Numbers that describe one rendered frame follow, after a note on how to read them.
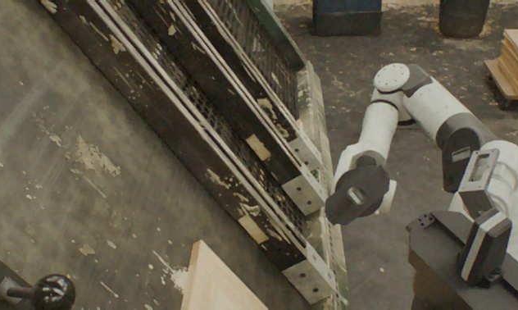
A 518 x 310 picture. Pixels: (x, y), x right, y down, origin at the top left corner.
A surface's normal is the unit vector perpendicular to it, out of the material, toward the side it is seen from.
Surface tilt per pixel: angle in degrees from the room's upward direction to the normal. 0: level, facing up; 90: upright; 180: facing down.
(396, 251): 0
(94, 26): 90
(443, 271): 16
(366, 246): 0
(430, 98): 30
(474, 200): 101
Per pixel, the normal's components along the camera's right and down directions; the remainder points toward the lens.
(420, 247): -0.13, -0.66
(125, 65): -0.04, 0.55
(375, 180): -0.22, 0.00
